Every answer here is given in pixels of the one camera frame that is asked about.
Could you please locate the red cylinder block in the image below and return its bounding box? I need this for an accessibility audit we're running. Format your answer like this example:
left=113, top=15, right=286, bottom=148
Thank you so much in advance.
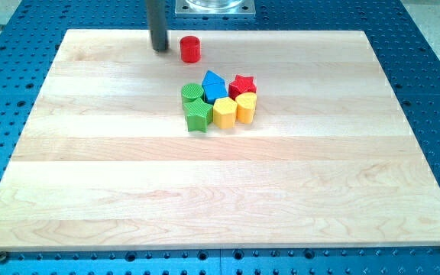
left=180, top=36, right=201, bottom=63

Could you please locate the blue triangle block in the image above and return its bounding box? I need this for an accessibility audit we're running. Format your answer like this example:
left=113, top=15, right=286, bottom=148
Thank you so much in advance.
left=202, top=70, right=225, bottom=86

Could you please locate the yellow hexagon block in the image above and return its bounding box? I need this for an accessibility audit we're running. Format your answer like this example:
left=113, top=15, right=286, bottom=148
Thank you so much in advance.
left=213, top=97, right=238, bottom=129

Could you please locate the green star block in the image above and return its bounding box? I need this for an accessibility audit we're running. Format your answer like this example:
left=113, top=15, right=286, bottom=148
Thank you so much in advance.
left=183, top=99, right=213, bottom=132

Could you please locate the yellow heart block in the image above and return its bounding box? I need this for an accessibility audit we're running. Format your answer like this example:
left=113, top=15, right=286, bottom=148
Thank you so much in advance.
left=235, top=92, right=257, bottom=124

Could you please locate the blue cube block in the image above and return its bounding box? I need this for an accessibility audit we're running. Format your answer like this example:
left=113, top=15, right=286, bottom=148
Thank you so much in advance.
left=203, top=83, right=228, bottom=105

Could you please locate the green cylinder block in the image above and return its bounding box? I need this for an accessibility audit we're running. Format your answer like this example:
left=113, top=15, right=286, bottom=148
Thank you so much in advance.
left=181, top=83, right=204, bottom=111

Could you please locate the red star block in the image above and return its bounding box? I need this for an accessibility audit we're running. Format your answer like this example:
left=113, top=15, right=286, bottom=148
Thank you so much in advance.
left=228, top=75, right=257, bottom=99

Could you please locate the light wooden board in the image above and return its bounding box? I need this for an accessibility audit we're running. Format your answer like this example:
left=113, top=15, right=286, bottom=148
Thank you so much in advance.
left=0, top=29, right=440, bottom=251

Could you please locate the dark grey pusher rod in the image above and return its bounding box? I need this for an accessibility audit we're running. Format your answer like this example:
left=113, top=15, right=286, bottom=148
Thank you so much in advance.
left=145, top=0, right=169, bottom=52

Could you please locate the left front board screw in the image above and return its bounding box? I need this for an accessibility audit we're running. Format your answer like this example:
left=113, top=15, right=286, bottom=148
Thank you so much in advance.
left=0, top=251, right=8, bottom=263

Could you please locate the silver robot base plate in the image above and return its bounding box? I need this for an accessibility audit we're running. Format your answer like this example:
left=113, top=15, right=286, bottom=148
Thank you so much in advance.
left=174, top=0, right=256, bottom=18

